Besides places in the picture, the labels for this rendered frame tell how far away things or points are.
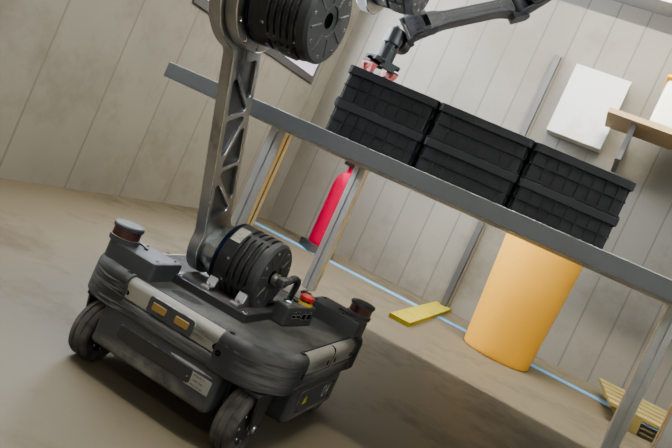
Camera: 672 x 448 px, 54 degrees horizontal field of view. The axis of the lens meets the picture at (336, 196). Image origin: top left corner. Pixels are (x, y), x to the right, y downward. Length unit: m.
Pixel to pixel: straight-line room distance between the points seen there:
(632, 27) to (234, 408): 4.10
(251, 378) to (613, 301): 3.60
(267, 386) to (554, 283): 2.60
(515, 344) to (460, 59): 2.16
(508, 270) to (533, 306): 0.23
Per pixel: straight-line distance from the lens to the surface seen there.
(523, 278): 3.76
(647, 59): 4.92
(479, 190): 2.00
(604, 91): 4.69
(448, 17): 2.17
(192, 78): 1.78
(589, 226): 2.02
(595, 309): 4.71
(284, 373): 1.38
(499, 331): 3.80
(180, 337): 1.42
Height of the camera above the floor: 0.65
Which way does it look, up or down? 3 degrees down
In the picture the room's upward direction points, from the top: 24 degrees clockwise
